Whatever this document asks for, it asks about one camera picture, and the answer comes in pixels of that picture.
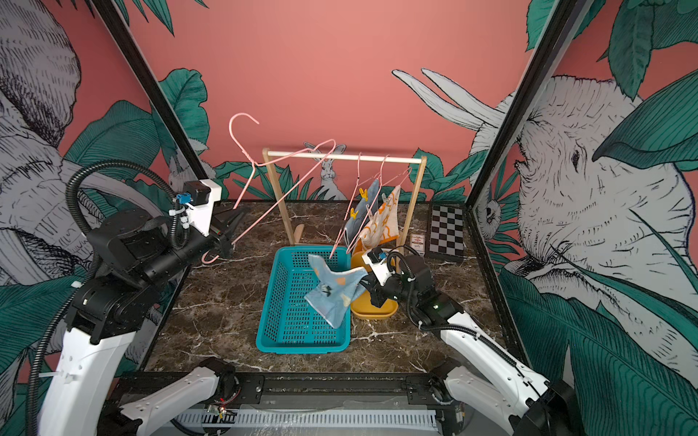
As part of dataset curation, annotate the blue dotted towel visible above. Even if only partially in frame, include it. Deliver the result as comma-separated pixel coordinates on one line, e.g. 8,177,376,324
305,254,368,329

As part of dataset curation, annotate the dark blue towel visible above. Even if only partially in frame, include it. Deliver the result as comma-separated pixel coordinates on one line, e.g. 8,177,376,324
344,179,381,252

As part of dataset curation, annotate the pink wire hanger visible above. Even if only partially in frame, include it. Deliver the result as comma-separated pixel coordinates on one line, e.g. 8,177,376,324
225,113,337,248

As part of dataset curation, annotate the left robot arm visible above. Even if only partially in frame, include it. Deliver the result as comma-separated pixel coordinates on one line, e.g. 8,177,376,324
25,160,242,435

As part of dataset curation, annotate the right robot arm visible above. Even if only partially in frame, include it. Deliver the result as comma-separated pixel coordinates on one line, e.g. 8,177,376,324
362,249,585,435

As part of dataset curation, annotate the yellow plastic tray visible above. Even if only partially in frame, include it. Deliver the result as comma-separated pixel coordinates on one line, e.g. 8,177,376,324
351,252,398,320

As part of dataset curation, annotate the small white red box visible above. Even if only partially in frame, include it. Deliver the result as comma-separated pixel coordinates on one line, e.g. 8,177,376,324
410,234,427,256

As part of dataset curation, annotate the cream orange towel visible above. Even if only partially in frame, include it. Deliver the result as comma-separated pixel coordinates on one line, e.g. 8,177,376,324
357,185,402,251

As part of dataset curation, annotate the wooden clothes rack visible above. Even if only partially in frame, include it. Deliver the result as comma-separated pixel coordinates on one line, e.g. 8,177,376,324
256,143,427,243

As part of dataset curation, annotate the checkerboard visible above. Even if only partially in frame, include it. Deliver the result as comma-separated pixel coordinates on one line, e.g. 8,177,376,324
425,203,465,262

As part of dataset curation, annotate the teal plastic basket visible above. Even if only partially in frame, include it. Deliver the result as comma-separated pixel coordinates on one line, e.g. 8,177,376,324
256,245,351,354

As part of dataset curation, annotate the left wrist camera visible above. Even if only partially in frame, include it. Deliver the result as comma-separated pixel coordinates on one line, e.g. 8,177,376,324
168,179,223,237

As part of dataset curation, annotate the white slotted cable duct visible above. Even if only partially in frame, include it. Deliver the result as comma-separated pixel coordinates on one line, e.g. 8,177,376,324
176,409,440,432

